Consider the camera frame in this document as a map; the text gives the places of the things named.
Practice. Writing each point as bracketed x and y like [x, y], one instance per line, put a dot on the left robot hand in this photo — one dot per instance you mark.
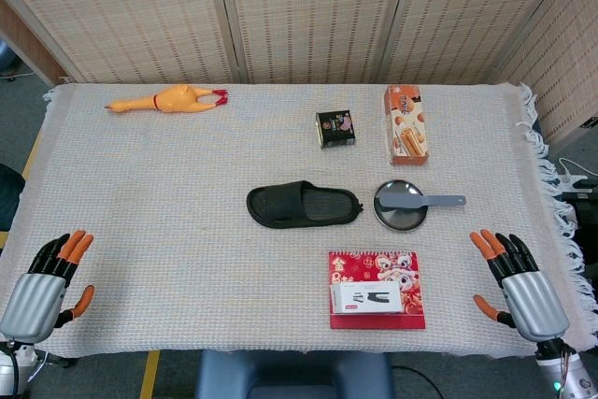
[32, 301]

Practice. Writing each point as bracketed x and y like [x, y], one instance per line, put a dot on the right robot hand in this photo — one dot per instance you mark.
[535, 303]

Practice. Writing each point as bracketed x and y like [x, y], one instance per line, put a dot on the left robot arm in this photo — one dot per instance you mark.
[7, 371]

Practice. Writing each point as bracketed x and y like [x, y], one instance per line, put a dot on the dark chair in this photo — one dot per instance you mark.
[9, 198]

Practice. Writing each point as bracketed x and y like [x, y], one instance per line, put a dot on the white power strip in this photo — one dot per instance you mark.
[577, 180]

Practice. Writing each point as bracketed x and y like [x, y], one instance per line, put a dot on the round steel plate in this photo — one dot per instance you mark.
[402, 221]

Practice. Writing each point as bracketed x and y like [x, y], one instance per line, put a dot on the red desk calendar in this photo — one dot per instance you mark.
[374, 268]

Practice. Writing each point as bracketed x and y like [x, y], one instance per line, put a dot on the white stapler box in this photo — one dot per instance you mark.
[364, 297]

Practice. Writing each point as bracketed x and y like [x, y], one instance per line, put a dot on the white woven tablecloth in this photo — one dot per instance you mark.
[187, 207]

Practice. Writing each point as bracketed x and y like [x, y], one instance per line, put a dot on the orange biscuit box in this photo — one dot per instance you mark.
[407, 128]

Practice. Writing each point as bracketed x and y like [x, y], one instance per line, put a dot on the yellow rubber chicken toy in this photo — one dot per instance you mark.
[175, 100]

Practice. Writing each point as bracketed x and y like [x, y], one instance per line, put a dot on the blue chair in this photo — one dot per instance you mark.
[294, 375]

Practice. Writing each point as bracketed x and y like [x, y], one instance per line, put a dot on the woven bamboo screen panel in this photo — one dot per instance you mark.
[121, 11]
[565, 53]
[308, 11]
[467, 11]

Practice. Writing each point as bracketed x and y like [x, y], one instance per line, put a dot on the small black box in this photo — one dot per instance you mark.
[335, 130]

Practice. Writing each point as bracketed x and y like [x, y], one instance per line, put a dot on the black slipper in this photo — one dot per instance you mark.
[280, 205]

